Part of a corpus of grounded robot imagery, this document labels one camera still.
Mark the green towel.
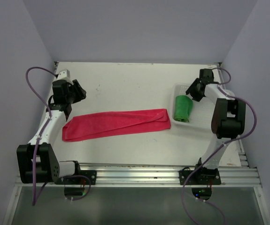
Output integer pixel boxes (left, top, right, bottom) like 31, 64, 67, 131
173, 95, 193, 122

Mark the clear plastic tray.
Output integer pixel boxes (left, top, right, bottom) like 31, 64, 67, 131
168, 83, 215, 132

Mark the pink towel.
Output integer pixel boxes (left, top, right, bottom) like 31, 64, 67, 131
62, 109, 171, 142

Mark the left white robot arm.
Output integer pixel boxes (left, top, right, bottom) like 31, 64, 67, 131
16, 79, 86, 184

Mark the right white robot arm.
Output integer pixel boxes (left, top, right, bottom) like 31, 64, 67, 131
183, 69, 246, 185

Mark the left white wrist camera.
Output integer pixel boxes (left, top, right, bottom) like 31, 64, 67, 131
57, 69, 71, 82

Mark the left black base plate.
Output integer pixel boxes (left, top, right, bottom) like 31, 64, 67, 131
56, 170, 97, 185

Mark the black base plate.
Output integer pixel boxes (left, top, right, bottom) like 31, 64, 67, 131
178, 169, 222, 185
56, 170, 97, 185

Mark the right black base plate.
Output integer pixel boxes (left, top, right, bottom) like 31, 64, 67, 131
178, 169, 222, 185

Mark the aluminium mounting rail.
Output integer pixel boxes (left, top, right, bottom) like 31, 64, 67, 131
17, 164, 263, 188

